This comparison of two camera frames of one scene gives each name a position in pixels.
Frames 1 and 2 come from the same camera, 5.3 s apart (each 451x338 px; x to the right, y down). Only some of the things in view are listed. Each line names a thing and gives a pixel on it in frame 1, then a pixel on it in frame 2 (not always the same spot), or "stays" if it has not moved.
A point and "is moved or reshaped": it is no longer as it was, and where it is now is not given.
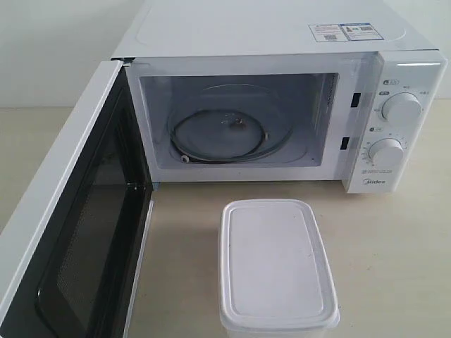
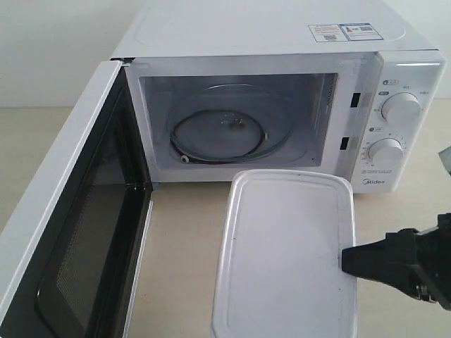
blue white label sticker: x=344 y=32 stays
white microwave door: x=71 y=255 stays
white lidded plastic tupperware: x=276 y=278 is moved or reshaped
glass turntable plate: x=230 y=124 stays
